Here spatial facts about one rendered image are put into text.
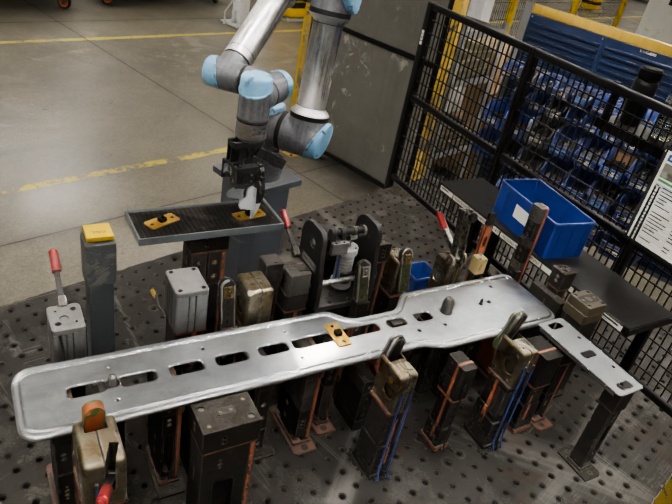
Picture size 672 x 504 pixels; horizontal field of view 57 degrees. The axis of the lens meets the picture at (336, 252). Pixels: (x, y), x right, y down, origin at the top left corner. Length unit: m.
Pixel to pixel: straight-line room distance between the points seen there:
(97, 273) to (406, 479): 0.91
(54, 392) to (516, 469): 1.16
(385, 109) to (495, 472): 2.89
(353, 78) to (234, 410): 3.35
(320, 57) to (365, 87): 2.51
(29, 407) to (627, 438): 1.60
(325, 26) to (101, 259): 0.85
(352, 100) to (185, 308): 3.13
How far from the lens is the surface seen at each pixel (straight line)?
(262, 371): 1.40
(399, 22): 4.09
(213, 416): 1.26
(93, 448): 1.18
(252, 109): 1.46
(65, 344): 1.44
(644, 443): 2.11
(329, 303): 1.69
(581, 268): 2.11
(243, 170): 1.51
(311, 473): 1.62
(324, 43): 1.80
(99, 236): 1.51
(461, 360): 1.59
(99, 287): 1.59
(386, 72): 4.17
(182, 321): 1.47
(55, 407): 1.34
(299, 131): 1.84
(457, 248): 1.81
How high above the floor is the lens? 1.96
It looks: 31 degrees down
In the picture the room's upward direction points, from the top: 12 degrees clockwise
